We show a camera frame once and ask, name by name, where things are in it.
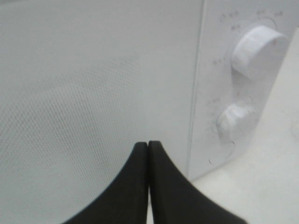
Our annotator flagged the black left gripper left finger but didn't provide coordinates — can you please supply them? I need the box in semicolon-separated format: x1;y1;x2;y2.
65;142;149;224

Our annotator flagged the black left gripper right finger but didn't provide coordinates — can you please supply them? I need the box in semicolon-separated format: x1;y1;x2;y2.
148;141;245;224

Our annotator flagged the white timer knob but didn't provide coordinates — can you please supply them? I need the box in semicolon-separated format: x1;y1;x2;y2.
216;101;257;142

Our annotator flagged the white microwave door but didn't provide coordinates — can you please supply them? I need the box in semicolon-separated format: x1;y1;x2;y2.
0;0;204;224

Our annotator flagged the white microwave oven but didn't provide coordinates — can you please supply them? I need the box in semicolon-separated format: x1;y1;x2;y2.
0;0;299;224

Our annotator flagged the upper white power knob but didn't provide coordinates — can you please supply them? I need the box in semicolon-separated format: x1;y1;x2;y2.
231;25;288;80

